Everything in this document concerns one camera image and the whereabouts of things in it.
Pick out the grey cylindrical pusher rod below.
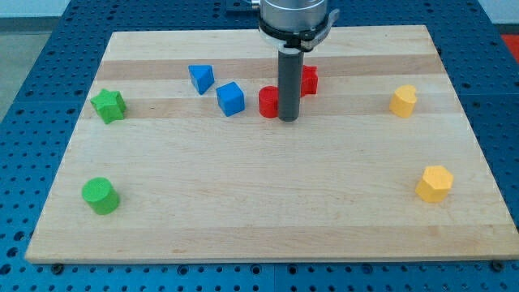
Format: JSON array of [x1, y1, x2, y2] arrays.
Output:
[[277, 51, 304, 122]]

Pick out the red circle block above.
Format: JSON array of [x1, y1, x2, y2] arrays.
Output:
[[259, 86, 278, 118]]

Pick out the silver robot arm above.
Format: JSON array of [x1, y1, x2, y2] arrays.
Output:
[[251, 0, 341, 122]]

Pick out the red star block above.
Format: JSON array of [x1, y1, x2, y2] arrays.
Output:
[[301, 65, 319, 97]]

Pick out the green star block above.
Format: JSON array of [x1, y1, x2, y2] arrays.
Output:
[[90, 89, 127, 124]]

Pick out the blue cube block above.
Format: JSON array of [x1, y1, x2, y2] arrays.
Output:
[[216, 81, 245, 117]]

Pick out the blue triangle block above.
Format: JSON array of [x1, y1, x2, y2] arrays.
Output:
[[188, 65, 214, 95]]

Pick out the yellow heart block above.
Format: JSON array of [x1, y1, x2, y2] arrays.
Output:
[[389, 84, 418, 118]]

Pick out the light wooden board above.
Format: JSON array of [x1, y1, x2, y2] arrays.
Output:
[[25, 25, 518, 264]]

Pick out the yellow hexagon block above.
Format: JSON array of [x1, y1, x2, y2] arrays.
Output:
[[415, 165, 454, 203]]

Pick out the green cylinder block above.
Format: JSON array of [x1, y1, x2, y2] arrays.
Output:
[[82, 177, 120, 215]]

